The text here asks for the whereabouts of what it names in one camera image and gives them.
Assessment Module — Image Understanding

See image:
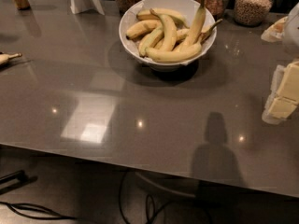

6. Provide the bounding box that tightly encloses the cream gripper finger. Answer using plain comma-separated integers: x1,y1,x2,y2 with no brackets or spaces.
262,95,297,125

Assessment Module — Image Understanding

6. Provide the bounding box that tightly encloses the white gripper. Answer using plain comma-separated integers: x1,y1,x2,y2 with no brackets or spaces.
271,3,299,103

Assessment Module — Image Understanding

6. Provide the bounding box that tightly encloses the front curved yellow banana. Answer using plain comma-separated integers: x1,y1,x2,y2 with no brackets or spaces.
146,19,222,65

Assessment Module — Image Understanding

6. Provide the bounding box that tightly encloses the curved yellow banana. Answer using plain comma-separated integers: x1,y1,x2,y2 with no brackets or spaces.
146,19,222,65
149,8,177,51

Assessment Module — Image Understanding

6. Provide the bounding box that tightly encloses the hidden center yellow banana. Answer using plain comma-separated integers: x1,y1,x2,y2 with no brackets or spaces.
155,28,189,49

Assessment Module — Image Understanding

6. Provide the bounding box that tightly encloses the middle curved yellow banana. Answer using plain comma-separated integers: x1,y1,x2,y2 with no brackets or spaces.
149,8,177,51

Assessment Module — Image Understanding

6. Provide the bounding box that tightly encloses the white ceramic bowl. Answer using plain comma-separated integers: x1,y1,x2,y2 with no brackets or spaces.
119,0,219,72

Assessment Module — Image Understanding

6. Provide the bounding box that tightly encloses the right glass jar of beans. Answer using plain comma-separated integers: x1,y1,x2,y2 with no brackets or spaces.
234,0,274,26

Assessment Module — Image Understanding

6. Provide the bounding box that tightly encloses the round table base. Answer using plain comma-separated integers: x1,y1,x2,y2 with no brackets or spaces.
135,171,198,200

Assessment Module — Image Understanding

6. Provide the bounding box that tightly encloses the black bar on floor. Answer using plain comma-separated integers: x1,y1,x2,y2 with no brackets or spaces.
0,170,37,195

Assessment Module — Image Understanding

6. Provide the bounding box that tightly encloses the black looped cable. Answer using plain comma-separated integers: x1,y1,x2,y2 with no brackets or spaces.
118,170,216,224

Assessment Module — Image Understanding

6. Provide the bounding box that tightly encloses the black cable on floor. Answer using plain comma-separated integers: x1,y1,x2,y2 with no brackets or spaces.
0,201,78,221

